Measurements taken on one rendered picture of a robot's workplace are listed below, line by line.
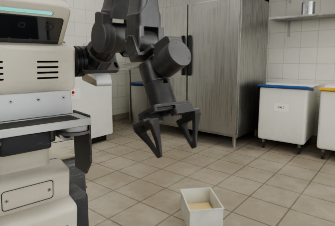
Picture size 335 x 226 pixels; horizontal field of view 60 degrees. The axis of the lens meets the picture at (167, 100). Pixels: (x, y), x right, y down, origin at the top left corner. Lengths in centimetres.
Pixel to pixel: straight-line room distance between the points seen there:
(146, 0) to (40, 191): 54
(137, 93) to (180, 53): 426
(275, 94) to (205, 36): 105
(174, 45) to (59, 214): 52
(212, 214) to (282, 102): 191
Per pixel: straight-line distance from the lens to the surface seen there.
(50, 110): 77
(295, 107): 346
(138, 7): 65
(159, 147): 57
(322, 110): 339
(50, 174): 84
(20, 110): 75
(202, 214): 189
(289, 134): 353
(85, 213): 105
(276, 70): 417
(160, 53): 58
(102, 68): 85
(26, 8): 72
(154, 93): 61
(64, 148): 111
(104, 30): 73
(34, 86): 78
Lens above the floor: 105
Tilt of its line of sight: 8 degrees down
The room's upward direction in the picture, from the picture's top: straight up
